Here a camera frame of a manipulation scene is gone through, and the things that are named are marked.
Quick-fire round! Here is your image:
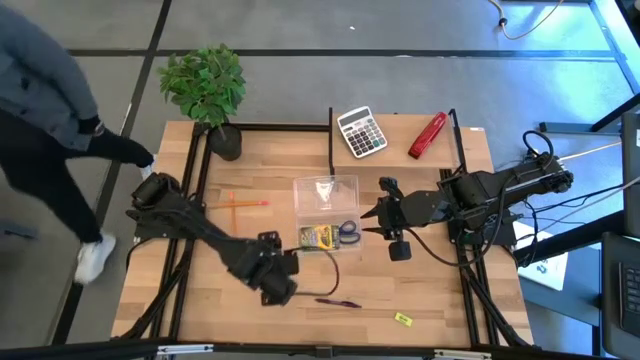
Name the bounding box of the white paper sheet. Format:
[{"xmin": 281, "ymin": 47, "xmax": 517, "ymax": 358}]
[{"xmin": 514, "ymin": 222, "xmax": 570, "ymax": 292}]

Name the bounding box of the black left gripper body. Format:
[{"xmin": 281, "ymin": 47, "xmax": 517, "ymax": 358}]
[{"xmin": 232, "ymin": 229, "xmax": 301, "ymax": 307}]

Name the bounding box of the black crossbar with silver brackets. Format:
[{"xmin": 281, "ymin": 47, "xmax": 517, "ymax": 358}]
[{"xmin": 0, "ymin": 338, "xmax": 619, "ymax": 360}]

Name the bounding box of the clear plastic box with lid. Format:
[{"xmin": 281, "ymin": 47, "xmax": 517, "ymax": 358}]
[{"xmin": 292, "ymin": 173, "xmax": 362, "ymax": 252}]

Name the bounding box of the black aluminium table frame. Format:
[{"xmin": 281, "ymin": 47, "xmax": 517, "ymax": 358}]
[{"xmin": 112, "ymin": 107, "xmax": 534, "ymax": 351}]

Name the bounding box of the red stapler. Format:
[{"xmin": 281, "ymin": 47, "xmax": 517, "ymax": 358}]
[{"xmin": 407, "ymin": 111, "xmax": 449, "ymax": 160}]

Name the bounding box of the black plant pot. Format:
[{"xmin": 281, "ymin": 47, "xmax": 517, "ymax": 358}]
[{"xmin": 207, "ymin": 123, "xmax": 244, "ymax": 162}]

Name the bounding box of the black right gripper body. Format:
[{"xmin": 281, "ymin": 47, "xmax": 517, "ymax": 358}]
[{"xmin": 375, "ymin": 176, "xmax": 451, "ymax": 263}]

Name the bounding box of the green artificial plant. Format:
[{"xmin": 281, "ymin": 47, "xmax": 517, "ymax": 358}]
[{"xmin": 157, "ymin": 42, "xmax": 248, "ymax": 129}]

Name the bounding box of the dark purple pen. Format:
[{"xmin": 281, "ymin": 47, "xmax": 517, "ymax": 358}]
[{"xmin": 314, "ymin": 297, "xmax": 363, "ymax": 310}]

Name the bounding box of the dark computer monitor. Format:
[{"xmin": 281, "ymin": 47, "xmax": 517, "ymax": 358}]
[{"xmin": 621, "ymin": 112, "xmax": 640, "ymax": 239}]

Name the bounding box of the beige power cable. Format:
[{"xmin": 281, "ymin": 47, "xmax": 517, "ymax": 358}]
[{"xmin": 557, "ymin": 141, "xmax": 624, "ymax": 162}]

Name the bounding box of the person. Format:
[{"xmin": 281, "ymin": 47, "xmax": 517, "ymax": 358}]
[{"xmin": 0, "ymin": 3, "xmax": 157, "ymax": 286}]

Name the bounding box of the green yellow crayon box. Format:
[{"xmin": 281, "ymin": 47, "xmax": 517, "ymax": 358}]
[{"xmin": 298, "ymin": 224, "xmax": 342, "ymax": 251}]

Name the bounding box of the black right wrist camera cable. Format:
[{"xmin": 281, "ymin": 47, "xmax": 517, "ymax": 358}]
[{"xmin": 404, "ymin": 189, "xmax": 507, "ymax": 269}]

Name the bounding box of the black keyboard device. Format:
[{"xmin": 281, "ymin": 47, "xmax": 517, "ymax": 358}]
[{"xmin": 599, "ymin": 232, "xmax": 640, "ymax": 359}]

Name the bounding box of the beige floor cable with plug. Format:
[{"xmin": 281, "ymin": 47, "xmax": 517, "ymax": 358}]
[{"xmin": 487, "ymin": 0, "xmax": 566, "ymax": 41}]

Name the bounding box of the raised wooden shelf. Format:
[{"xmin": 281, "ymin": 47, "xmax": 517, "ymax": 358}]
[{"xmin": 329, "ymin": 113, "xmax": 461, "ymax": 170}]

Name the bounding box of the white desk calculator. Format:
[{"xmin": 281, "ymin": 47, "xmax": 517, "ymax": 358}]
[{"xmin": 336, "ymin": 105, "xmax": 389, "ymax": 160}]

